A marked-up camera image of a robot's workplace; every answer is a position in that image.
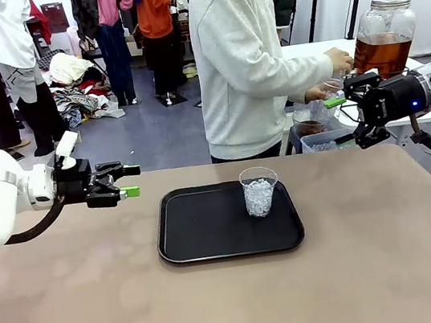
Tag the person's right forearm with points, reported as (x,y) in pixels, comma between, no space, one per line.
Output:
(304,73)

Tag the person in pink top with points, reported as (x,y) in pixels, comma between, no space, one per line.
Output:
(115,30)

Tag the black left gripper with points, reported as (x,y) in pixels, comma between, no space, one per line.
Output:
(74,180)

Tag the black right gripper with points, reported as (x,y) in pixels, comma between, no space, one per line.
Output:
(399,99)

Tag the bowl of brown liquid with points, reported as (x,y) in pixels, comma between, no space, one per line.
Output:
(309,123)

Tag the person in grey sweatshirt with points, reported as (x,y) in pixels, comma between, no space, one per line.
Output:
(237,64)

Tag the person in white shirt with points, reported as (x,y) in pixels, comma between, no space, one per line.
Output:
(10,38)

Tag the glass drink dispenser jar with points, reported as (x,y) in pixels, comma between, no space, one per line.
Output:
(383,35)

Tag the clear ice bin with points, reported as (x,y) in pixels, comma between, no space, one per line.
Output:
(320,143)

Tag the white side table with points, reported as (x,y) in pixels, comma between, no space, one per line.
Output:
(304,50)

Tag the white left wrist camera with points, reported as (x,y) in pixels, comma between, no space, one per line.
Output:
(66,145)

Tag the short clear iced cup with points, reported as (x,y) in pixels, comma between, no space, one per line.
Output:
(260,195)

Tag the person in orange top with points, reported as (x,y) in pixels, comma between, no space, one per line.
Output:
(155,16)

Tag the person's right hand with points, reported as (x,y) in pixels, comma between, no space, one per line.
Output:
(340,59)

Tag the person's left hand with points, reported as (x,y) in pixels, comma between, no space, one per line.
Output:
(319,93)

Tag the dark red board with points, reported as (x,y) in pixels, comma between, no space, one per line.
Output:
(56,16)

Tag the pile of clothes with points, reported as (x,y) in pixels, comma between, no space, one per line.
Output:
(75,89)

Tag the black plastic serving tray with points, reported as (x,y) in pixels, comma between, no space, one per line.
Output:
(209,231)

